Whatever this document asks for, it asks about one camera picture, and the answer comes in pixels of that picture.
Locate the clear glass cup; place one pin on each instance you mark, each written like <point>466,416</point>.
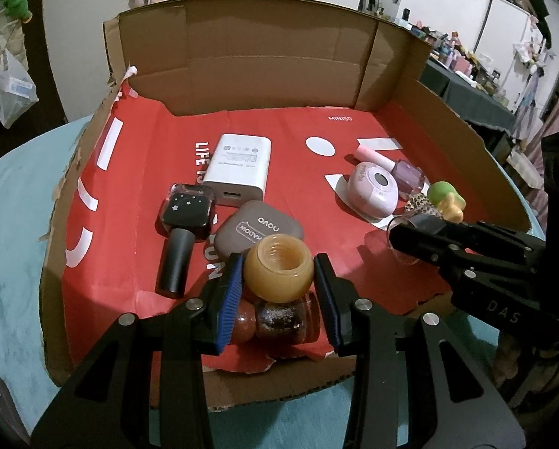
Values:
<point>408,258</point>

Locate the black star nail polish bottle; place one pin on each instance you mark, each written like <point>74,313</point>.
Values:
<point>174,257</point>

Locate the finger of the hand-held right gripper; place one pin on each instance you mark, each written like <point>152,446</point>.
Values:
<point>494,236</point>
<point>419,243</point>

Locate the dark brown door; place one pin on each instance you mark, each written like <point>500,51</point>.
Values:
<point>50,56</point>

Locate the green and yellow toy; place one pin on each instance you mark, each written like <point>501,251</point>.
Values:
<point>443,194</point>

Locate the white cabinet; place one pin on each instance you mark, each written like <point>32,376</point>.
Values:
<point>508,42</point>

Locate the white charger block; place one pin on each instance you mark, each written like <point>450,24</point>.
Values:
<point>239,163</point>

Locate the pink round compact case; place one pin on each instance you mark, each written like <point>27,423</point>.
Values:
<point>370,187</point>

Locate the purple nail polish bottle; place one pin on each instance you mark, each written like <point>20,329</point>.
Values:
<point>408,175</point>

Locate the cardboard box with red lining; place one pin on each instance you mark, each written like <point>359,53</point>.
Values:
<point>260,56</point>

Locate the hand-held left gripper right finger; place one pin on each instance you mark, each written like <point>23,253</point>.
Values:
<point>328,304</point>

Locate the person's right hand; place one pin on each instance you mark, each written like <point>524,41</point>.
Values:
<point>513,365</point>

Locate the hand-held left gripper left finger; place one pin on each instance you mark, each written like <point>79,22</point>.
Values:
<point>228,299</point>

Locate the cluttered side table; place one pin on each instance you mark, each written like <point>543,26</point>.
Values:
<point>452,56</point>

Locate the clear plastic bag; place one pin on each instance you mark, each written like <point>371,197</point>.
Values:
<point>15,93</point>

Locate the brown eyeshadow case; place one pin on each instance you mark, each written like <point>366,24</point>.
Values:
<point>260,227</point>

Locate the brown ball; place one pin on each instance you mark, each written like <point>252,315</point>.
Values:
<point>244,322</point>

